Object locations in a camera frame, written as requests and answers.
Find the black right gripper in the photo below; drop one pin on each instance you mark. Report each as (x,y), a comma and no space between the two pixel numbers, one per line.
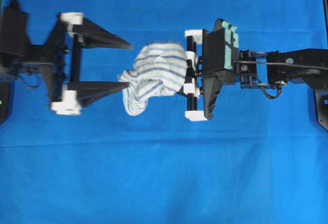
(201,93)

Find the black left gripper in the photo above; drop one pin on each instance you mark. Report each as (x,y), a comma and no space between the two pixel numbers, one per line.
(67,99)

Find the white blue-striped towel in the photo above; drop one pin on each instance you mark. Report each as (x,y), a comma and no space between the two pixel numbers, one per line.
(159,69)

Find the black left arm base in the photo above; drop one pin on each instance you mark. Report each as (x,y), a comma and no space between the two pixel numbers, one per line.
(5,101)

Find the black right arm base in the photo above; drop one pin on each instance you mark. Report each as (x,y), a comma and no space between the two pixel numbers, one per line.
(321,107)

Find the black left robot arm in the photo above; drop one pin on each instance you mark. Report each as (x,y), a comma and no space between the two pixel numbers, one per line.
(19,55)

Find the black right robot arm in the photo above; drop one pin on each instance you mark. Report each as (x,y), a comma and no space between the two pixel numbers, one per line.
(271,71)

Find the blue table cloth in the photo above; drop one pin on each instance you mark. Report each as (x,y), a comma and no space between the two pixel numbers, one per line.
(256,161)

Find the black camera with teal tape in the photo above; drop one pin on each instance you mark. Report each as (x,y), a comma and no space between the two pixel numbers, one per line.
(219,50)

